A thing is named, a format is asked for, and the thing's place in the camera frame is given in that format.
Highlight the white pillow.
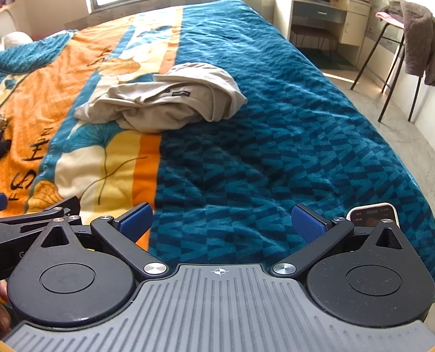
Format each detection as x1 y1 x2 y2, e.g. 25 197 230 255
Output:
0 31 33 52

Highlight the teal and orange printed blanket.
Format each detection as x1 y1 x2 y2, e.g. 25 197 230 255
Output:
0 0 435 299

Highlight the beige t-shirt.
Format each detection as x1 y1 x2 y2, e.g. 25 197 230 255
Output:
74 62 248 134

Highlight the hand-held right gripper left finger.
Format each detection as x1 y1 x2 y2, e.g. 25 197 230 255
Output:
30 202 168 279

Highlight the brown garment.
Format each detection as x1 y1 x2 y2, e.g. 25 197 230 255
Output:
388 0 435 87

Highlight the pink cloth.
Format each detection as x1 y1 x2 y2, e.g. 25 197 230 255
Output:
375 10 405 26

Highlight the brown stool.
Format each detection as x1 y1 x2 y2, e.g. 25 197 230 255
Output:
289 25 341 63

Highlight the cream dressing table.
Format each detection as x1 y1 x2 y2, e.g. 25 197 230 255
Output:
274 0 372 67

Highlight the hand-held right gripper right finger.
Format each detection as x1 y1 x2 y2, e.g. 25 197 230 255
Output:
271 203 405 277

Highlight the black metal chair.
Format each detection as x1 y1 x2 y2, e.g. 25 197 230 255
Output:
350 11 424 123

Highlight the white case smartphone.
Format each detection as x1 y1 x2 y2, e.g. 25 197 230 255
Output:
346 203 401 228

